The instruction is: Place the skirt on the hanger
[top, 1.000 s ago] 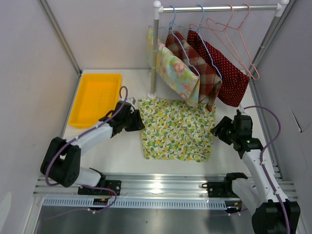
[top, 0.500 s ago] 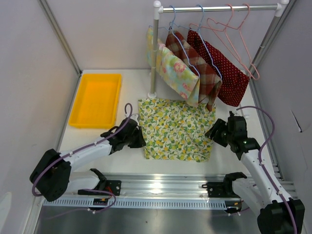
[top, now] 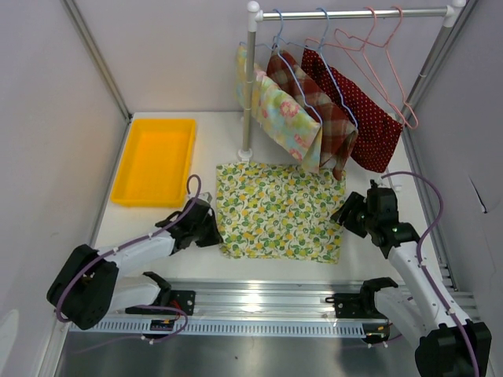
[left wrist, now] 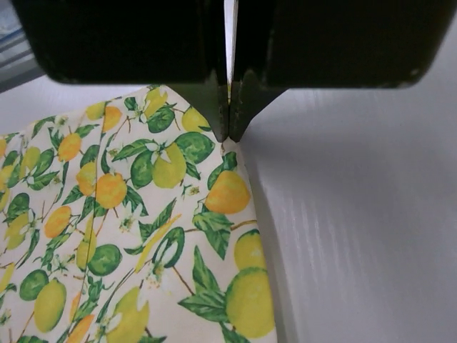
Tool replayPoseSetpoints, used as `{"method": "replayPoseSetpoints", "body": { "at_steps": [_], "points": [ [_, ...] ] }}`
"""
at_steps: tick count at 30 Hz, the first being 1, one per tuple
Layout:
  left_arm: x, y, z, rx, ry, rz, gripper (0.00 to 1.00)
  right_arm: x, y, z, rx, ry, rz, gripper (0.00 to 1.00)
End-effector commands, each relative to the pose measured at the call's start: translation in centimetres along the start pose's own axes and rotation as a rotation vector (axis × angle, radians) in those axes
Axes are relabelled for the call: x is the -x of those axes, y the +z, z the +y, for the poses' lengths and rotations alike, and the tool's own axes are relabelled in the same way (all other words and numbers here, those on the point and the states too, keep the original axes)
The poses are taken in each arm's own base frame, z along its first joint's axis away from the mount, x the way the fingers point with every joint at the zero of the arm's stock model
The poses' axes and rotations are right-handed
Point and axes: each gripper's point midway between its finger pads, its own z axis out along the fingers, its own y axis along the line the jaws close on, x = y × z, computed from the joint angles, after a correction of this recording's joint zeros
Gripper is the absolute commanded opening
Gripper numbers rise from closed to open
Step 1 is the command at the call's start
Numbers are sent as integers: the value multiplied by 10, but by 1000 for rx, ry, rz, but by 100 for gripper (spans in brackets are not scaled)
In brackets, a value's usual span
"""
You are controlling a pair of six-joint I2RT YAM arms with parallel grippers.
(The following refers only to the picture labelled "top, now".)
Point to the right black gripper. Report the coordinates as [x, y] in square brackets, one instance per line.
[354, 202]

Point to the lemon print cloth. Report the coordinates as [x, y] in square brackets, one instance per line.
[278, 211]

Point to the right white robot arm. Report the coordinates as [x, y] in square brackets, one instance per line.
[446, 340]

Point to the pastel floral skirt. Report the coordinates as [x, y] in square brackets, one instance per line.
[286, 121]

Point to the white slotted cable duct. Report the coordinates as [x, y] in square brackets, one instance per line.
[324, 329]

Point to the red plaid skirt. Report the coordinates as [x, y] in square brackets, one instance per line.
[338, 133]

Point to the metal clothes rack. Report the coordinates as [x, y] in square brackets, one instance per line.
[453, 14]

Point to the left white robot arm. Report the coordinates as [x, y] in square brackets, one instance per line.
[118, 271]

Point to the yellow plastic tray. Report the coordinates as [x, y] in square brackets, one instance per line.
[155, 163]

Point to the red polka dot skirt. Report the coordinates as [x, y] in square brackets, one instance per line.
[378, 132]

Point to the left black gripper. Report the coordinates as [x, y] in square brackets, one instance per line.
[214, 238]

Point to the blue wire hanger right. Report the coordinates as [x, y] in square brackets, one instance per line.
[319, 51]

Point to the pink wire hanger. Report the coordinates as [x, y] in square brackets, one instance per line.
[337, 35]
[381, 89]

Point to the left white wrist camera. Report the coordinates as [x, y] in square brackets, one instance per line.
[205, 196]

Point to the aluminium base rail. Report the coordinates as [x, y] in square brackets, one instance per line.
[259, 299]

